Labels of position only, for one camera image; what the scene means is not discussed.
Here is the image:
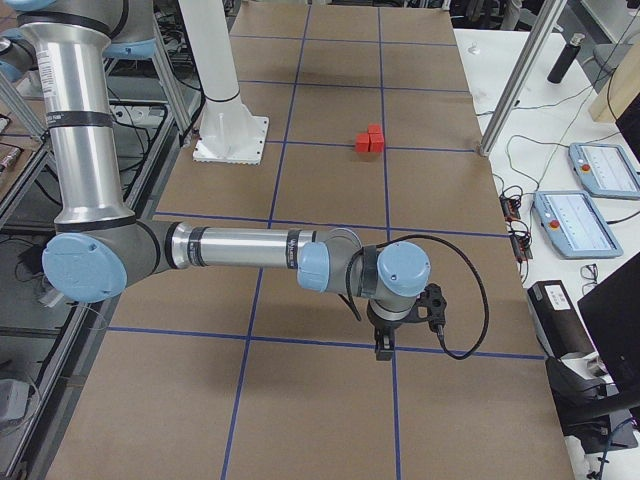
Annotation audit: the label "blue teach pendant near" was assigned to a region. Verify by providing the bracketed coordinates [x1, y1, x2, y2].
[533, 190, 624, 259]

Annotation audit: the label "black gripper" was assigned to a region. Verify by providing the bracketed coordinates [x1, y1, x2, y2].
[368, 313, 404, 361]

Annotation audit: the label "aluminium frame post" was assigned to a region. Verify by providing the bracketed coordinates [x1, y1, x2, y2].
[478, 0, 567, 157]

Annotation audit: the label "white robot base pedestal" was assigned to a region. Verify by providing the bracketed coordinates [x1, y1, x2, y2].
[180, 0, 269, 165]

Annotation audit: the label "small circuit board far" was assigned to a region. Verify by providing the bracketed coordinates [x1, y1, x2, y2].
[499, 194, 522, 222]

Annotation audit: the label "blue teach pendant far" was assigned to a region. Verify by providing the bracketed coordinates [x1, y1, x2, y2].
[569, 143, 639, 200]

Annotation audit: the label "black box white label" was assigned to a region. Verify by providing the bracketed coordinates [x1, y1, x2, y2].
[527, 280, 595, 359]

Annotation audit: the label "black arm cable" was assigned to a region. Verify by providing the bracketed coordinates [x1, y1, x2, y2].
[341, 237, 490, 361]

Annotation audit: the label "black water bottle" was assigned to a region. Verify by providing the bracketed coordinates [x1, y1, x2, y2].
[547, 32, 585, 84]

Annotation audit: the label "small circuit board near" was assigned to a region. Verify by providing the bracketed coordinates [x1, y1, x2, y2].
[508, 224, 533, 263]

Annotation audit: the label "black monitor with stand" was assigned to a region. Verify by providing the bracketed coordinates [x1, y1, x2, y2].
[545, 256, 639, 435]

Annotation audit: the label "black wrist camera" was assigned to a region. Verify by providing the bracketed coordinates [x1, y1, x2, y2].
[415, 283, 447, 332]

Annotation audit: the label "wooden board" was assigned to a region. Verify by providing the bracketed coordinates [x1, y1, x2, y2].
[589, 33, 639, 123]

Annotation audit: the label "blue teach pendant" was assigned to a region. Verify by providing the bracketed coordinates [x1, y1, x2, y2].
[533, 190, 624, 259]
[569, 143, 639, 200]

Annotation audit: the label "black eyeglasses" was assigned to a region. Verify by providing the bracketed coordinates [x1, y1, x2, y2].
[580, 263, 599, 295]

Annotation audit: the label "small circuit board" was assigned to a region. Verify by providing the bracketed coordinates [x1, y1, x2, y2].
[499, 194, 522, 222]
[508, 224, 533, 263]

